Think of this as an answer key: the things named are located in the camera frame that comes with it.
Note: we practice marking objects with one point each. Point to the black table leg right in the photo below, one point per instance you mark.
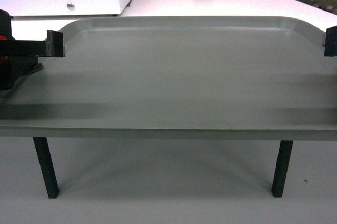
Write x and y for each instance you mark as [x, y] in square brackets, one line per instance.
[281, 168]

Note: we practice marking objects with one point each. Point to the black table leg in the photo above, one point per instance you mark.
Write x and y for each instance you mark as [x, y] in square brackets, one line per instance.
[281, 168]
[47, 168]

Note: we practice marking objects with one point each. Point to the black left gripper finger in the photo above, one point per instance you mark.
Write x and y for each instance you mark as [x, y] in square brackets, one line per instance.
[52, 46]
[12, 68]

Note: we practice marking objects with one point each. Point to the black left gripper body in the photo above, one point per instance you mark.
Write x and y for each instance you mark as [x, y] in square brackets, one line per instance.
[5, 26]

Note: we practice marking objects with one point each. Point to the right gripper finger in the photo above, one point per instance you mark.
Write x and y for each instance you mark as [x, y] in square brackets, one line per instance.
[330, 42]

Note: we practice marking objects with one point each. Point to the black table leg left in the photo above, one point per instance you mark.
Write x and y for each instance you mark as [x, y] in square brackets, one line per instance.
[47, 168]

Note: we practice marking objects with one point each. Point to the grey silver tray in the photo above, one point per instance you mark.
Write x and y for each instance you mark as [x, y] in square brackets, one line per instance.
[221, 77]

